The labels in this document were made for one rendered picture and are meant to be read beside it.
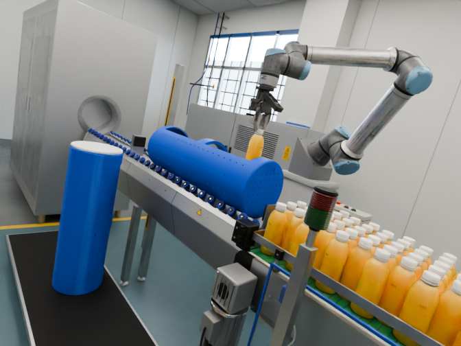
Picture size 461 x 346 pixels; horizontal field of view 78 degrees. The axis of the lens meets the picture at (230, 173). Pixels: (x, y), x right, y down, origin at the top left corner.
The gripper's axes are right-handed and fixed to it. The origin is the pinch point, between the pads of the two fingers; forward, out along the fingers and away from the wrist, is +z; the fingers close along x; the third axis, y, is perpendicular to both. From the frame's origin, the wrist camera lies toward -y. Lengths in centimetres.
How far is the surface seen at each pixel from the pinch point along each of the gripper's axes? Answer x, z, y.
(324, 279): 20, 38, -57
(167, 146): 14, 22, 54
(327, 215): 37, 15, -60
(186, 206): 13, 48, 26
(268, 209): 4.4, 31.5, -19.4
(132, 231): 9, 90, 84
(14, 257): 71, 119, 122
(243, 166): 10.6, 16.7, -4.7
